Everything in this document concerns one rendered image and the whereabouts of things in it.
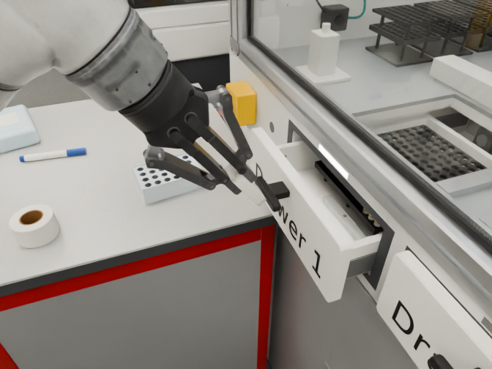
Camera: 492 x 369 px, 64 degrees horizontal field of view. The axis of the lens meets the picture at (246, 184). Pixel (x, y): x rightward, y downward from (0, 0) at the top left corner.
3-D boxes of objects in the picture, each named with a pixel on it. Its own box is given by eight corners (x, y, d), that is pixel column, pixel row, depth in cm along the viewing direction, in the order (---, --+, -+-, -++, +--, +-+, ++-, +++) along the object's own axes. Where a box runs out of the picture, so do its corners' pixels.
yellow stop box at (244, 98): (233, 128, 83) (233, 97, 79) (223, 113, 89) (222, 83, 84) (256, 124, 85) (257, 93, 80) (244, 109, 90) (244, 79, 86)
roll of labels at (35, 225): (19, 254, 66) (10, 237, 64) (15, 228, 71) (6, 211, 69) (63, 239, 69) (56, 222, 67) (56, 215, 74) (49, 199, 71)
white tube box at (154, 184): (145, 205, 76) (142, 189, 74) (134, 181, 82) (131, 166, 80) (205, 187, 81) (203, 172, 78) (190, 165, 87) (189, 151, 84)
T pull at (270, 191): (273, 214, 54) (274, 206, 53) (253, 182, 59) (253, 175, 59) (297, 208, 55) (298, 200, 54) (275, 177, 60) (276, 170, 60)
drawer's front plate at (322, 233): (329, 305, 52) (341, 247, 45) (250, 179, 73) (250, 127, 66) (340, 301, 52) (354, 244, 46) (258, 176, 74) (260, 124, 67)
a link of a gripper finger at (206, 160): (177, 128, 43) (167, 136, 43) (233, 183, 51) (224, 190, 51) (170, 112, 46) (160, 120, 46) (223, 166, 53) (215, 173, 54)
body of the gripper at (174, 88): (113, 125, 38) (176, 176, 44) (178, 66, 37) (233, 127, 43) (105, 94, 44) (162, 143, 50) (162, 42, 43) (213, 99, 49)
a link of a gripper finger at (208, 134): (175, 107, 46) (184, 99, 46) (231, 159, 53) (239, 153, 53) (183, 123, 43) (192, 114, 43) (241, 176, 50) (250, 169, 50)
